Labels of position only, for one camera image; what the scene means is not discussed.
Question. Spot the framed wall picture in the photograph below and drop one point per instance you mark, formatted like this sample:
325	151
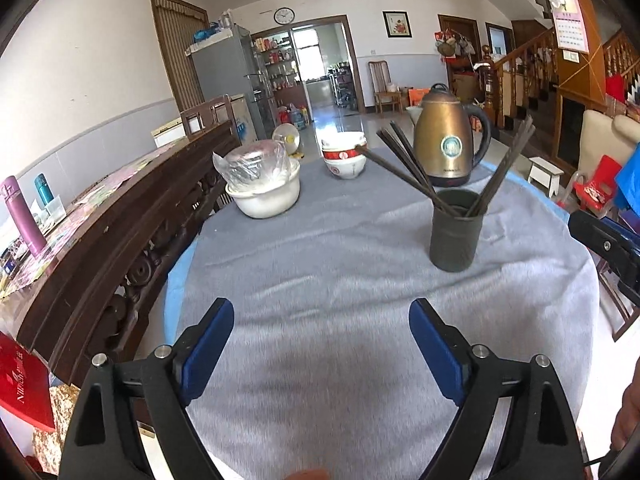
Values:
397	24

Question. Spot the metal kitchen rack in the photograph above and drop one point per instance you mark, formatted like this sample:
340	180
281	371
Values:
344	85

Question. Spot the red gift box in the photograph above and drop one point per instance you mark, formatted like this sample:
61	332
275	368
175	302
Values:
20	385

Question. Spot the colourful floral table mat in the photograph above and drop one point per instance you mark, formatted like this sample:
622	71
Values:
75	220

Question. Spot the blue bag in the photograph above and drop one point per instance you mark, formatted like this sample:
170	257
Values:
202	35

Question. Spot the dark wooden chair frame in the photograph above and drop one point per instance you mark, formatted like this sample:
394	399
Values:
192	120

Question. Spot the white round fan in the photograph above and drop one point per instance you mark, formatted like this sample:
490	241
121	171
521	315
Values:
286	137

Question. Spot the white ceramic basin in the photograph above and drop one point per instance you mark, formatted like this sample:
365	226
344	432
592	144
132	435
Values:
265	197

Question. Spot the gold electric kettle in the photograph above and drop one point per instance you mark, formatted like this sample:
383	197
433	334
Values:
445	120

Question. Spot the shelf with bottles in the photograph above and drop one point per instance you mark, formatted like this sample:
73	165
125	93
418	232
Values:
277	60

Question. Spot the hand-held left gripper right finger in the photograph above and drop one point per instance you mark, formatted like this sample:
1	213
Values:
435	350

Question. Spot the red plastic stool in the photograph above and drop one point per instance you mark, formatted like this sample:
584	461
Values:
597	185

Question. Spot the beige armchair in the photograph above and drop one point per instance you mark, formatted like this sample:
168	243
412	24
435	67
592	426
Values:
600	135

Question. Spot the grey refrigerator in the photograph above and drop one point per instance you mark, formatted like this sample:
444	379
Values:
225	70

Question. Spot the pink wall calendar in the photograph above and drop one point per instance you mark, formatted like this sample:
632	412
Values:
570	30

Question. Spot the person's right forearm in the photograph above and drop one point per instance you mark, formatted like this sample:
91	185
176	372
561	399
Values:
629	410

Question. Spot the clear plastic bag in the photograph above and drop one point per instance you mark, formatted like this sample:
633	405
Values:
255	165

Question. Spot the red banded white bowl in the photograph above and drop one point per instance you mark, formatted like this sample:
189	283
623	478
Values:
340	154

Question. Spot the bunch of dark chopsticks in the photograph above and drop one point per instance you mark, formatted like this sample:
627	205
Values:
410	164

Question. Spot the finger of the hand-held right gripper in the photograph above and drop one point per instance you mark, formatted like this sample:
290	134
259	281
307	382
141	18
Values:
602	245

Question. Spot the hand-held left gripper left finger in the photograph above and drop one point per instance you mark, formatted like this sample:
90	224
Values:
210	350

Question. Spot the small white stool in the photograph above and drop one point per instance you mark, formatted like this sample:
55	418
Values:
545	167

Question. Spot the dark carved wooden console table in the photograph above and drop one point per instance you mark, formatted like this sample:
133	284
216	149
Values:
100	260

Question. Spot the blue cloth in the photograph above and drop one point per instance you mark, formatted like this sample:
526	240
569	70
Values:
630	180

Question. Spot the teal thermos bottle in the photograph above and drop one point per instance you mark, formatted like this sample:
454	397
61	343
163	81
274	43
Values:
43	187

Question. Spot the grey metal chopstick holder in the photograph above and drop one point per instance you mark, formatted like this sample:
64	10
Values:
455	245

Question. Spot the round wall clock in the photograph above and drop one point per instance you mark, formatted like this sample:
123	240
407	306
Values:
284	15

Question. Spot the light wooden dining chair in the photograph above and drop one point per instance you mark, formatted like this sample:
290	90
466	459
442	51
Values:
380	75

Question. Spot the wooden stair railing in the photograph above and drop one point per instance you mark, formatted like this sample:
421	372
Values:
520	75

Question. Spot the gold patterned cloth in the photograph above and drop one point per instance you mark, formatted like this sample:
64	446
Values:
60	405

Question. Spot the white chest freezer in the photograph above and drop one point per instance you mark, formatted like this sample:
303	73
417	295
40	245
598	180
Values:
245	120

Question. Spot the clear plastic cup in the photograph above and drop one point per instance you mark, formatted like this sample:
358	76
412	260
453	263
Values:
52	210

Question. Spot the dark wooden side chair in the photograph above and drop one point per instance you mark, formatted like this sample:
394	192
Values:
625	327

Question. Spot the grey tablecloth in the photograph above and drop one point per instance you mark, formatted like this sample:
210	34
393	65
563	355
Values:
325	285

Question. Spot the blue water jug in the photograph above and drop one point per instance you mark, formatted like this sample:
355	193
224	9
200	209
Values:
298	119

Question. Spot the purple thermos bottle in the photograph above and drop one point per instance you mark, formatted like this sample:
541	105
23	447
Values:
22	220

